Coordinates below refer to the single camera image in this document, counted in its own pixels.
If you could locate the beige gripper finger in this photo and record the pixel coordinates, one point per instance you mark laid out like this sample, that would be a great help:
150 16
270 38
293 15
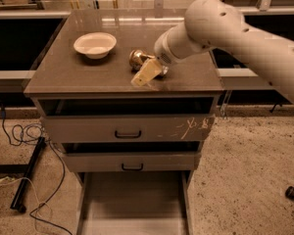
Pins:
149 70

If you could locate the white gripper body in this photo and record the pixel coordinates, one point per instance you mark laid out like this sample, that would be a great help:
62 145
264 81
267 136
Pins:
162 51

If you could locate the crushed orange can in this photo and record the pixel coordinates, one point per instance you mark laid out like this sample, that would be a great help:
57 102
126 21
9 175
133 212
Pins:
138 57

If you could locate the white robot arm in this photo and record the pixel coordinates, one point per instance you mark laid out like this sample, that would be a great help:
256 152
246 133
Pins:
211 24

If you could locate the grey top drawer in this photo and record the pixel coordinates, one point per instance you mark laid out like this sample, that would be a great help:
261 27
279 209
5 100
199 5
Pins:
132 120

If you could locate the grey drawer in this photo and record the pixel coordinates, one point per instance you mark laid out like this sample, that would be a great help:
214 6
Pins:
132 156
134 203
132 120

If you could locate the grey drawer cabinet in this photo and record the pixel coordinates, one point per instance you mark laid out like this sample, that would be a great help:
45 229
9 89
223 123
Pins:
65 75

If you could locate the grey middle drawer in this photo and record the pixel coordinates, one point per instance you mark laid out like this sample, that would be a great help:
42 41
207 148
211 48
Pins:
132 156

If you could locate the grey bottom drawer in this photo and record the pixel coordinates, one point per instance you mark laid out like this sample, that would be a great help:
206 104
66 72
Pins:
134 203

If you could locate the white bowl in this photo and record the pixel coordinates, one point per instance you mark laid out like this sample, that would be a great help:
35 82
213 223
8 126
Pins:
96 45

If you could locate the black metal stand leg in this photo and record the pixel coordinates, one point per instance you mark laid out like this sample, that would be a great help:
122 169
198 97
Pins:
17 203

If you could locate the grey metal rail right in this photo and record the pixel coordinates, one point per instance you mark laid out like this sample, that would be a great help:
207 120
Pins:
242 79

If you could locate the grey metal rail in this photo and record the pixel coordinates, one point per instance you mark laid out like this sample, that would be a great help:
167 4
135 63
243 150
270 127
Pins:
14 81
242 79

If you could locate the grey metal rail left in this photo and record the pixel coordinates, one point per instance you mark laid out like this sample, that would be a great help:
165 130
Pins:
14 81

